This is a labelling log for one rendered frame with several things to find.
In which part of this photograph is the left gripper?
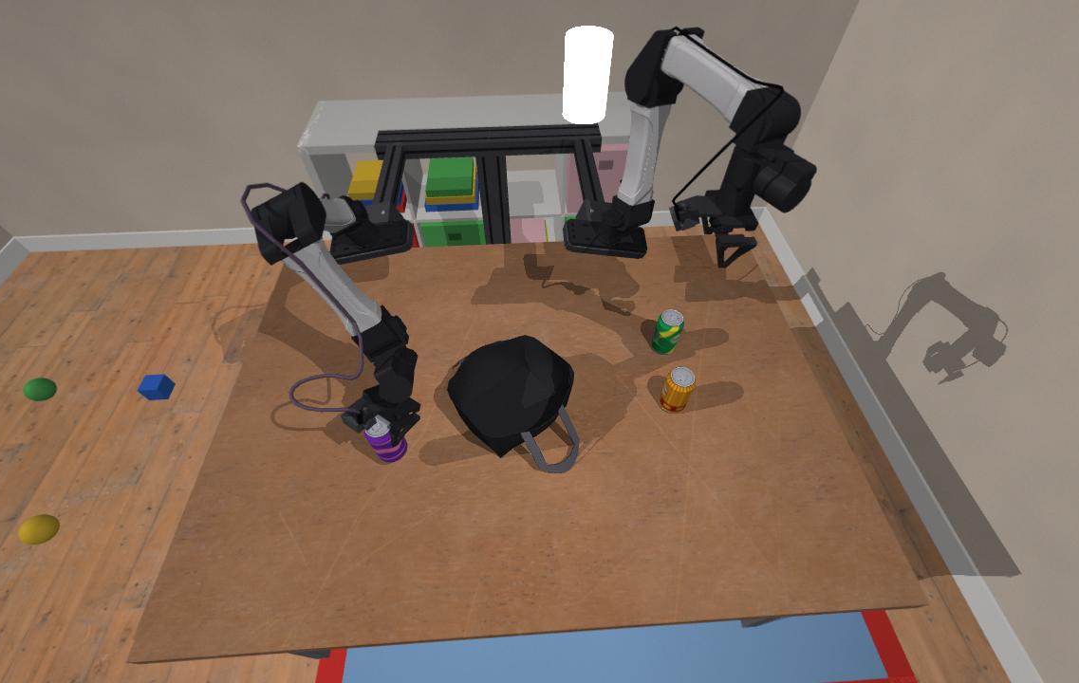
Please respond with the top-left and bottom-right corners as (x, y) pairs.
(677, 176), (759, 268)

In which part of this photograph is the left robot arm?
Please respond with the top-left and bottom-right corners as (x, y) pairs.
(566, 28), (817, 252)

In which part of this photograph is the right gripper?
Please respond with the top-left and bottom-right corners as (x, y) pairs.
(349, 385), (420, 448)

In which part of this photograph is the purple drink can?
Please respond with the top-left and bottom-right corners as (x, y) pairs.
(364, 415), (407, 463)

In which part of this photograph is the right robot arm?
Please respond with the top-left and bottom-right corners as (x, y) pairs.
(251, 182), (418, 402)

